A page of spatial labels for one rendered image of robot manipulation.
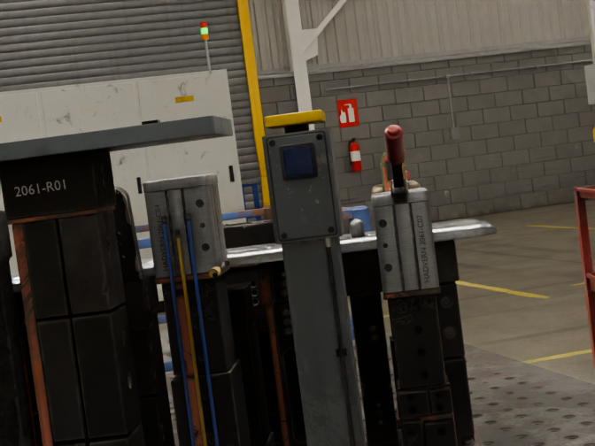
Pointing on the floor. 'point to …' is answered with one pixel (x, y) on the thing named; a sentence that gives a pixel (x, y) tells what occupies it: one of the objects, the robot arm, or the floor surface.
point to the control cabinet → (13, 119)
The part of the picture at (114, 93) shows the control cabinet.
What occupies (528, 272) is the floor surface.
